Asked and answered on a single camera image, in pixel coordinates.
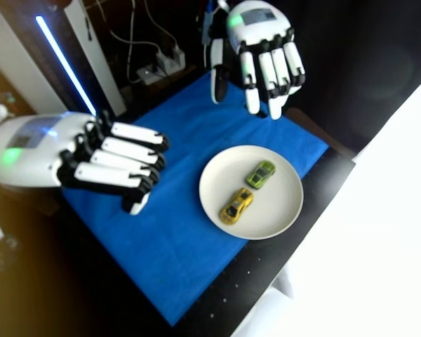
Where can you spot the white charger block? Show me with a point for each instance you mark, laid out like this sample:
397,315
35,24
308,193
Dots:
170,59

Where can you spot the white sheet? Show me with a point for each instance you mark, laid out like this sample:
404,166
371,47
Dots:
372,228

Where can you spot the white round plate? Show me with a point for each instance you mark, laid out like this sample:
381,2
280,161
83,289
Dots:
277,210

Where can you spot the green toy car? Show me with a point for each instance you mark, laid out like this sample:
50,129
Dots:
260,174

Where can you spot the glowing light bar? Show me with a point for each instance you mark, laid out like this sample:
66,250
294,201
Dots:
65,65

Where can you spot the yellow toy car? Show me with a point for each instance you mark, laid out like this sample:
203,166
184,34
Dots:
236,206

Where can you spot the white upright panel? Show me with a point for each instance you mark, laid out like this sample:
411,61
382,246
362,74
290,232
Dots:
96,63

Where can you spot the blue cloth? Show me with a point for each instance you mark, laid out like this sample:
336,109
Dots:
175,245

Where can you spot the white power strip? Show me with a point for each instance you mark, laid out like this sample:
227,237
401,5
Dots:
151,74

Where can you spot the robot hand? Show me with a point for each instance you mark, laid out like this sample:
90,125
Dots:
256,28
31,154

